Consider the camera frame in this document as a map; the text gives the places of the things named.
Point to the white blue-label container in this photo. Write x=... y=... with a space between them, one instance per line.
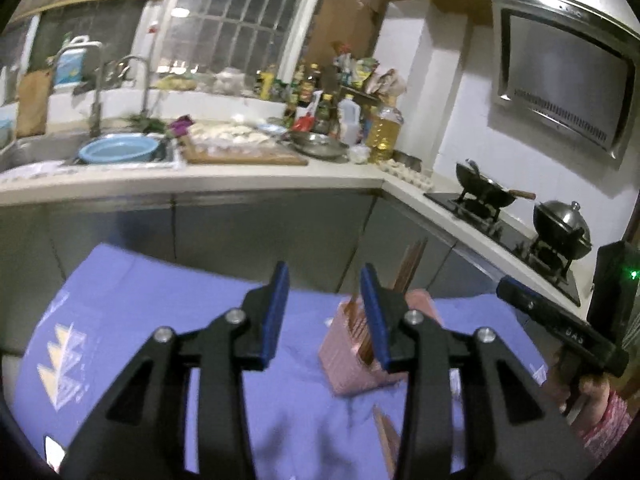
x=69 y=62

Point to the white egg tray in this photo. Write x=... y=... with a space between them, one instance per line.
x=405 y=172

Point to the purple packet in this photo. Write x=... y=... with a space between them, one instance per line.
x=181 y=126

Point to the brown cardboard sheet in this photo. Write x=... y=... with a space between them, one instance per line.
x=345 y=30

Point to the row of sauce bottles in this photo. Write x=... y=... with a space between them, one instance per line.
x=300 y=95

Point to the bundle of brown wooden chopsticks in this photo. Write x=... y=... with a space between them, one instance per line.
x=407 y=270

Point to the kitchen counter with cabinets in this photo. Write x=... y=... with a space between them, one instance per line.
x=225 y=220

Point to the steel wok lid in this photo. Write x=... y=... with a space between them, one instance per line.
x=562 y=220

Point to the person's right hand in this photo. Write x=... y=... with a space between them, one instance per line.
x=592 y=392

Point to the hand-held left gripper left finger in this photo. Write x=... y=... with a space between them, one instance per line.
x=275 y=315

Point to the steel range hood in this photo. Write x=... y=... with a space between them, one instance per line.
x=560 y=70

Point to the green leafy vegetables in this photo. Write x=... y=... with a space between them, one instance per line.
x=145 y=124

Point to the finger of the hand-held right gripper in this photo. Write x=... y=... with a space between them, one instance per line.
x=517 y=282
x=525 y=302

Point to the square steel faucet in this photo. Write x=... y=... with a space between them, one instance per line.
x=95 y=90

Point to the white plastic jug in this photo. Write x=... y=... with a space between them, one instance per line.
x=350 y=122

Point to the pink perforated plastic basket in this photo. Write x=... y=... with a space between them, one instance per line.
x=345 y=360

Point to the yellow cooking oil bottle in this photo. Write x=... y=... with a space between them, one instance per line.
x=385 y=135

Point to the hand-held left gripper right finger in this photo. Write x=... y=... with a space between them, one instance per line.
x=372 y=320

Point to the tall curved steel faucet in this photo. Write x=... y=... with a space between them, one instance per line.
x=145 y=85

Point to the steel sink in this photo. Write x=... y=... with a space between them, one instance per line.
x=35 y=152

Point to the wooden board with dumplings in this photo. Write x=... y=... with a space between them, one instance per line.
x=240 y=142

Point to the white plastic bag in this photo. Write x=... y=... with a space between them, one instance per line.
x=359 y=154

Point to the barred window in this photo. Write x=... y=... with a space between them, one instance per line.
x=240 y=20

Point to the black lidded wok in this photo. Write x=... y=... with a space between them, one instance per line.
x=562 y=240

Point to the small wooden cutting board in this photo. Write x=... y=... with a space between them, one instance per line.
x=34 y=105

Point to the pile of snack packets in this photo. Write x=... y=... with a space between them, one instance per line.
x=367 y=77

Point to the steel bowl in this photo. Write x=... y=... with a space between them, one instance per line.
x=317 y=145

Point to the blue printed cloth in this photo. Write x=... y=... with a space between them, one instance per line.
x=150 y=300

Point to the person's right forearm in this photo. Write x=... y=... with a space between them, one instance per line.
x=610 y=425

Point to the black gas stove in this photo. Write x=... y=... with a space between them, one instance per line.
x=505 y=240

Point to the blue plastic basin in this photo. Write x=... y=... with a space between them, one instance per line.
x=120 y=150

